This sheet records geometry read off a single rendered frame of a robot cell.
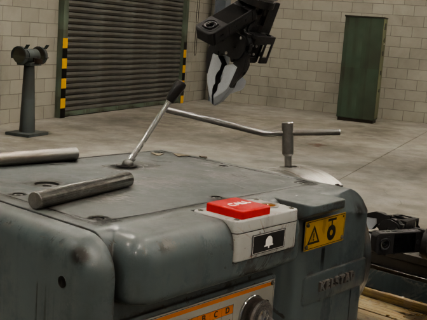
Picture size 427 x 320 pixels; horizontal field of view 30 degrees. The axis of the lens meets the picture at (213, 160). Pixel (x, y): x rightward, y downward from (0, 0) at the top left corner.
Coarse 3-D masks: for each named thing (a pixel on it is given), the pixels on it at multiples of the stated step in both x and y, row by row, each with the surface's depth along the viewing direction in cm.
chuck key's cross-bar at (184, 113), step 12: (168, 108) 152; (204, 120) 152; (216, 120) 152; (252, 132) 152; (264, 132) 152; (276, 132) 152; (300, 132) 151; (312, 132) 151; (324, 132) 151; (336, 132) 151
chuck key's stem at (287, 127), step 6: (282, 126) 151; (288, 126) 151; (288, 132) 151; (282, 138) 152; (288, 138) 151; (282, 144) 152; (288, 144) 151; (282, 150) 152; (288, 150) 151; (288, 156) 152; (288, 162) 152
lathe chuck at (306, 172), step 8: (272, 168) 150; (280, 168) 149; (288, 168) 150; (296, 168) 150; (304, 168) 151; (312, 168) 152; (304, 176) 146; (312, 176) 148; (320, 176) 149; (328, 176) 150; (336, 184) 149; (368, 232) 147; (368, 240) 146; (368, 248) 146; (368, 256) 146; (368, 264) 147; (368, 272) 147; (360, 288) 147
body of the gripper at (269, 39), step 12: (240, 0) 139; (252, 0) 138; (264, 12) 143; (276, 12) 145; (252, 24) 141; (264, 24) 144; (240, 36) 140; (252, 36) 141; (264, 36) 143; (228, 48) 142; (240, 48) 141; (252, 48) 144; (264, 48) 144; (252, 60) 145; (264, 60) 146
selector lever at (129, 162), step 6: (168, 102) 131; (162, 108) 131; (162, 114) 131; (156, 120) 130; (150, 126) 130; (150, 132) 130; (144, 138) 130; (138, 144) 130; (138, 150) 130; (132, 156) 130; (126, 162) 129; (132, 162) 130
